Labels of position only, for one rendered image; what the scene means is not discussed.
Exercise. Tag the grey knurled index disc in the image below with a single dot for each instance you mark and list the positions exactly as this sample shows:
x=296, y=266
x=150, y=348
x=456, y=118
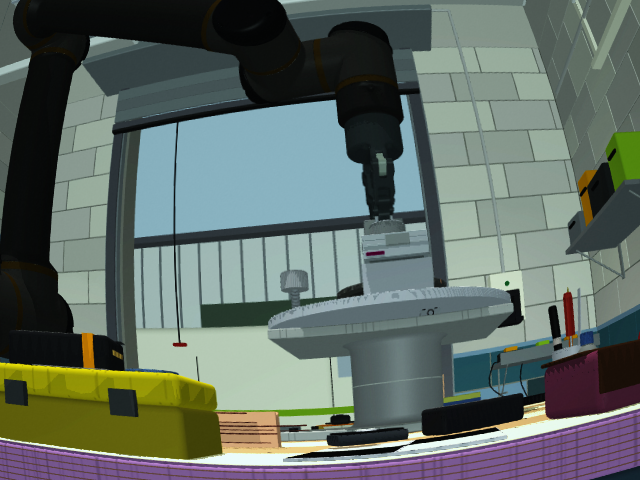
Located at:
x=384, y=226

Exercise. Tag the striped wooden block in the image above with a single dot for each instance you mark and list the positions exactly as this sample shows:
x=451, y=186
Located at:
x=250, y=430

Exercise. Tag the flat black bar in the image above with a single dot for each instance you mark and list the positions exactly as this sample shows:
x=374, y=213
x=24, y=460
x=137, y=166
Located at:
x=367, y=436

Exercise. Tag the small blue cube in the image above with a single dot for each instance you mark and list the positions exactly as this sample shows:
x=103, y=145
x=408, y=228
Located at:
x=586, y=338

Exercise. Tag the small grey box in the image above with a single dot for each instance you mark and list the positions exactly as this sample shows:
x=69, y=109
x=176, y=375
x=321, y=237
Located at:
x=576, y=225

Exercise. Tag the long black block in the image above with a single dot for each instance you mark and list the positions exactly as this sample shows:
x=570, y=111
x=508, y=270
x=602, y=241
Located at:
x=472, y=415

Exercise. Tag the white round tool holder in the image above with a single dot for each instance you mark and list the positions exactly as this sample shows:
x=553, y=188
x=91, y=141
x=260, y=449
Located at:
x=575, y=351

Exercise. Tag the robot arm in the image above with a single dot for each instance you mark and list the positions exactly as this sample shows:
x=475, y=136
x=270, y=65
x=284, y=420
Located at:
x=40, y=150

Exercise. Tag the grey round-table machine body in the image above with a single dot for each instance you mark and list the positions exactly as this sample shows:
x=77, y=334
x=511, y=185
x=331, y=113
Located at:
x=395, y=370

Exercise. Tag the maroon box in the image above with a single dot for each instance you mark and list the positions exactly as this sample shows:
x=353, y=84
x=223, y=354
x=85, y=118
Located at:
x=570, y=395

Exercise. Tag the blue yellow flat pad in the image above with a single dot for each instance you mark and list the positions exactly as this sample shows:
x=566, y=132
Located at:
x=462, y=398

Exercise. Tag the grey wall shelf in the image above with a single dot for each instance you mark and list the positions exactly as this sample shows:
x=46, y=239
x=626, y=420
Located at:
x=600, y=235

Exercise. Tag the white gauge block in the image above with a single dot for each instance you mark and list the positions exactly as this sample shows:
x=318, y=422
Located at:
x=397, y=272

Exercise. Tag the large grey-framed window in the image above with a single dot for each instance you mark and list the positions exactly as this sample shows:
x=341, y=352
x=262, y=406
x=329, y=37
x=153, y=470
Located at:
x=250, y=200

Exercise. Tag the yellow tool case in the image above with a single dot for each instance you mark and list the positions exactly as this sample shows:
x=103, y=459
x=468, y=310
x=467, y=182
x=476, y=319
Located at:
x=100, y=420

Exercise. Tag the white wall socket box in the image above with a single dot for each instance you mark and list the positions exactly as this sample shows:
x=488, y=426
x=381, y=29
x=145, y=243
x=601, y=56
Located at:
x=500, y=280

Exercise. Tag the small black knob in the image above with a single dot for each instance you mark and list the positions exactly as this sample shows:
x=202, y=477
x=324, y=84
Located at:
x=341, y=419

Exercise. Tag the green box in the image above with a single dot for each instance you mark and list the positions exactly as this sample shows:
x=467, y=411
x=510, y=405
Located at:
x=625, y=160

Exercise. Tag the grey knurled foot screw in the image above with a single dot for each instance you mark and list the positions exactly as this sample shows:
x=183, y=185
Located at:
x=294, y=281

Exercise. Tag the grey power strip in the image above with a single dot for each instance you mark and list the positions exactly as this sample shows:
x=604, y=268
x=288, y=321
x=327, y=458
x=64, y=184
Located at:
x=525, y=355

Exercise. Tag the grey roller blind box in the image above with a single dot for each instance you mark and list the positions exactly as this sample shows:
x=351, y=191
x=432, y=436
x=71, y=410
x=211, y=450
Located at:
x=250, y=75

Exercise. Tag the teal wall trunking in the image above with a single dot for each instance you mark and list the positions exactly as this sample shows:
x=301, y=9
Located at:
x=470, y=370

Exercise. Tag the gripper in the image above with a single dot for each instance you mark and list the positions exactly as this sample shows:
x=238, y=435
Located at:
x=372, y=125

